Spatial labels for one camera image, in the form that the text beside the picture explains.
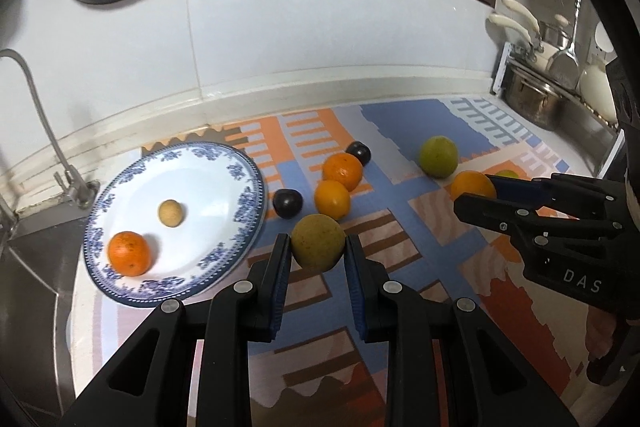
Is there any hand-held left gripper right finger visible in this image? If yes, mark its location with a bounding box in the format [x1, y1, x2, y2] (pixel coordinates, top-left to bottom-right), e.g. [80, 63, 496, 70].
[344, 234, 583, 427]

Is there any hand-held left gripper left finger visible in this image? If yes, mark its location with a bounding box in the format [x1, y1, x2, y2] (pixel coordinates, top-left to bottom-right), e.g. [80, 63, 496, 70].
[59, 233, 292, 427]

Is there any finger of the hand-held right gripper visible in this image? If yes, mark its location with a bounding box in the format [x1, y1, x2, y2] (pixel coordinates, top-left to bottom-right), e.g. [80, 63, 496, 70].
[453, 192, 568, 255]
[486, 173, 621, 222]

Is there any orange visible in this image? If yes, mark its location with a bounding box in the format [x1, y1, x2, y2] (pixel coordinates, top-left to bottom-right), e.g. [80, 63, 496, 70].
[321, 152, 364, 190]
[107, 231, 152, 277]
[314, 179, 352, 220]
[450, 171, 497, 202]

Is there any large yellow-green pear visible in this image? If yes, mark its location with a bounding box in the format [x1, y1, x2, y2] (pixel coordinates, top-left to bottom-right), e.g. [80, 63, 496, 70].
[291, 213, 347, 273]

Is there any dark purple plum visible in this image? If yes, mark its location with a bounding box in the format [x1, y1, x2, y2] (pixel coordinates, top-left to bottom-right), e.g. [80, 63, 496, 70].
[346, 141, 373, 166]
[272, 188, 304, 220]

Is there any blue patterned white plate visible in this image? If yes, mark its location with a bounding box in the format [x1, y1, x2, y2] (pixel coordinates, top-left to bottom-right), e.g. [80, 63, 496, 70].
[82, 141, 267, 308]

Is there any colourful patterned table mat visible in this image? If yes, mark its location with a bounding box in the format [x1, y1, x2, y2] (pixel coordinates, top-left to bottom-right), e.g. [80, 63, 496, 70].
[140, 97, 623, 410]

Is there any stainless dish rack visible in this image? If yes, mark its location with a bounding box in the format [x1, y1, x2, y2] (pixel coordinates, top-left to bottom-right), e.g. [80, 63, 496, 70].
[492, 41, 627, 180]

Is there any small beige round fruit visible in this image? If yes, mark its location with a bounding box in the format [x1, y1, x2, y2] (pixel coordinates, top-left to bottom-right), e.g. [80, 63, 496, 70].
[158, 199, 185, 228]

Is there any metal spatula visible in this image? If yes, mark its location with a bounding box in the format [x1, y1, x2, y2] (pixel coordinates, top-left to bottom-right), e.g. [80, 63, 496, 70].
[549, 0, 585, 92]

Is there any stainless steel sink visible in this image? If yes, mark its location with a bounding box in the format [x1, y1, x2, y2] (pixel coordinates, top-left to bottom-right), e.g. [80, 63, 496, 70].
[0, 207, 93, 413]

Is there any thin gooseneck steel faucet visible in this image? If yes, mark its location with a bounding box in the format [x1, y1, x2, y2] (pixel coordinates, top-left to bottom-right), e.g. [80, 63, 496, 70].
[0, 49, 101, 208]

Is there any steel pot with white handle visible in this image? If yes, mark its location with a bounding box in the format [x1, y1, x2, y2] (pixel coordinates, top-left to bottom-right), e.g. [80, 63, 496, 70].
[501, 0, 577, 54]
[488, 13, 571, 131]

